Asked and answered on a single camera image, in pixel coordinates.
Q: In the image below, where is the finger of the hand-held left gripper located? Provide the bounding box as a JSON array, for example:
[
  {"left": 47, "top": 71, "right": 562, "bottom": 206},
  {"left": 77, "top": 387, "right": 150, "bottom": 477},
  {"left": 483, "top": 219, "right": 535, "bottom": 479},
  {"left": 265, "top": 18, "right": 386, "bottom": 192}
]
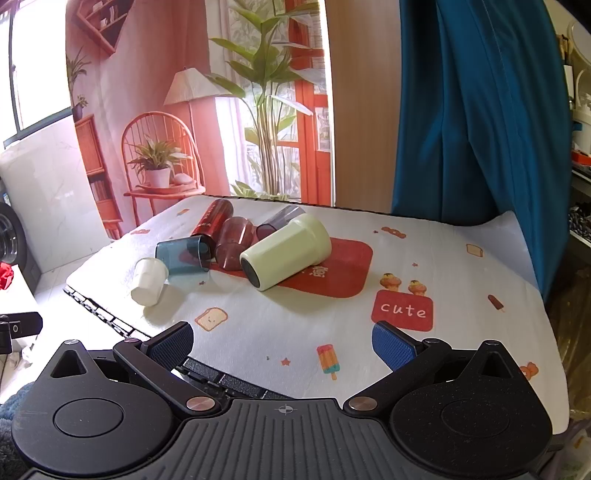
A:
[{"left": 0, "top": 311, "right": 44, "bottom": 357}]

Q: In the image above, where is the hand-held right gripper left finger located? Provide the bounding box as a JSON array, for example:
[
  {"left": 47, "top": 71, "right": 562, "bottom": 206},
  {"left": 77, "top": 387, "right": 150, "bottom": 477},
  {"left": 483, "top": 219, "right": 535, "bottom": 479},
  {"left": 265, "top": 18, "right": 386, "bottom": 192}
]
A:
[{"left": 50, "top": 322, "right": 223, "bottom": 420}]

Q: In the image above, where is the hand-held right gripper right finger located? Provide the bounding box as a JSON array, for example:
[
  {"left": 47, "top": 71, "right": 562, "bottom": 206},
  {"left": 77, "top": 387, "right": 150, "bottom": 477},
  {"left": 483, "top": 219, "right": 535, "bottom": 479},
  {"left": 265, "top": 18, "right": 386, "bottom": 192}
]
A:
[{"left": 344, "top": 322, "right": 527, "bottom": 420}]

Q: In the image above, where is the pale green cup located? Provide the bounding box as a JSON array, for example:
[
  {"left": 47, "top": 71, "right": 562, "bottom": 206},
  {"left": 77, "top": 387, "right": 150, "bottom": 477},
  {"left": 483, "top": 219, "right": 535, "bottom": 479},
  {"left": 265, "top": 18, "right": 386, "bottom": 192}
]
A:
[{"left": 239, "top": 213, "right": 332, "bottom": 292}]

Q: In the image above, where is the small white cup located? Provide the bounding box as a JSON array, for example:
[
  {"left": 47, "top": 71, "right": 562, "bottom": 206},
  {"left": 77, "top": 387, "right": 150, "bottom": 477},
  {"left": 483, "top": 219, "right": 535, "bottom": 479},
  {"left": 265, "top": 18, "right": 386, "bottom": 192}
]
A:
[{"left": 130, "top": 257, "right": 170, "bottom": 307}]

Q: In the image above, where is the blue translucent cup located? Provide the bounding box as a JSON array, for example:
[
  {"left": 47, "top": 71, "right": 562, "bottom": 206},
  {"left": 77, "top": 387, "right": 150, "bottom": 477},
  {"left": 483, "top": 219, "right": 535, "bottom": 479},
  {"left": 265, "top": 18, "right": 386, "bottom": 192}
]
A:
[{"left": 154, "top": 235, "right": 214, "bottom": 280}]

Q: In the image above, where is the dark red translucent cup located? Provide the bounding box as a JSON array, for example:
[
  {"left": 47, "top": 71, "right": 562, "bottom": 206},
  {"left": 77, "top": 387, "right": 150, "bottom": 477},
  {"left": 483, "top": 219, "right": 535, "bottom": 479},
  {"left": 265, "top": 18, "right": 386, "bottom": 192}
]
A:
[{"left": 214, "top": 216, "right": 255, "bottom": 271}]

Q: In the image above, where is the grey translucent cup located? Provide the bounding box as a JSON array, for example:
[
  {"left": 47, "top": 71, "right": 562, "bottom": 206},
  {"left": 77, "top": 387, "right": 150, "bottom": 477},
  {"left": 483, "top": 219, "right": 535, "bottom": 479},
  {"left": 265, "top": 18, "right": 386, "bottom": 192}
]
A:
[{"left": 256, "top": 206, "right": 308, "bottom": 241}]

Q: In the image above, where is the printed white tablecloth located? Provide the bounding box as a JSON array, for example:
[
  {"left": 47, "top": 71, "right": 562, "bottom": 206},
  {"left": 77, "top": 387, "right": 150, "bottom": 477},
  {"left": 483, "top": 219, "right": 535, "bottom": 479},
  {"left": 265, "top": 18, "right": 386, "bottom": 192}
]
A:
[{"left": 65, "top": 196, "right": 569, "bottom": 435}]

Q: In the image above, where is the dark round appliance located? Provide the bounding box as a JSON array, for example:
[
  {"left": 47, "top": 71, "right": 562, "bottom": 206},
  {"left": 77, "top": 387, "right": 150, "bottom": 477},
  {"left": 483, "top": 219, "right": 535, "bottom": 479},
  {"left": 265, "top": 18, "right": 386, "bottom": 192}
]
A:
[{"left": 0, "top": 202, "right": 28, "bottom": 278}]

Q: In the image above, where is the grey-blue towel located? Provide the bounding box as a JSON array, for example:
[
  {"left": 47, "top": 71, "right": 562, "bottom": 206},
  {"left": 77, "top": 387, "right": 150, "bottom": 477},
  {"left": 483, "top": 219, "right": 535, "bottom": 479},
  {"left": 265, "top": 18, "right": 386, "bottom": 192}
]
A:
[{"left": 0, "top": 390, "right": 33, "bottom": 476}]

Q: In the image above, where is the red metallic can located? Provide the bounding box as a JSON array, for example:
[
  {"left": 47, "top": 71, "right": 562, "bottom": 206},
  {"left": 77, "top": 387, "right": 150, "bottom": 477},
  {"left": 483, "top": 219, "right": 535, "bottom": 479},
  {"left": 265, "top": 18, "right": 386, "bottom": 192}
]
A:
[{"left": 191, "top": 199, "right": 234, "bottom": 250}]

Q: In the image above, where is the white marble board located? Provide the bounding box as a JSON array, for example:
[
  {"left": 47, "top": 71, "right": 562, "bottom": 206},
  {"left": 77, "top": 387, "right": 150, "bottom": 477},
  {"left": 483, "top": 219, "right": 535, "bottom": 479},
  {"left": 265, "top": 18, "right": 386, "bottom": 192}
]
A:
[{"left": 0, "top": 122, "right": 117, "bottom": 278}]

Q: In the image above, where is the blue curtain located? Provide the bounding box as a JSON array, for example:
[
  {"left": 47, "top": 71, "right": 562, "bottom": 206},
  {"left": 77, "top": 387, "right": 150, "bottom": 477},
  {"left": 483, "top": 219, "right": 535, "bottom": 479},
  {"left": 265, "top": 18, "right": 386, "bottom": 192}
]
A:
[{"left": 391, "top": 0, "right": 570, "bottom": 303}]

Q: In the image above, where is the cluttered white shelf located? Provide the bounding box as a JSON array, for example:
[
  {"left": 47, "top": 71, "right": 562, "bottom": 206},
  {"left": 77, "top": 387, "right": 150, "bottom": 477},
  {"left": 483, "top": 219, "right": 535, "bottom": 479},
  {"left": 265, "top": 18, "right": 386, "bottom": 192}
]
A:
[{"left": 560, "top": 18, "right": 591, "bottom": 259}]

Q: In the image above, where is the printed room wall tapestry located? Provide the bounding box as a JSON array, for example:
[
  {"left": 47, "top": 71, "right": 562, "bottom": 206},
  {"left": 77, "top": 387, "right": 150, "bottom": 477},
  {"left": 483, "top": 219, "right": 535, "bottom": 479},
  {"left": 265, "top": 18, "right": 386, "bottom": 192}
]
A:
[{"left": 64, "top": 0, "right": 336, "bottom": 241}]

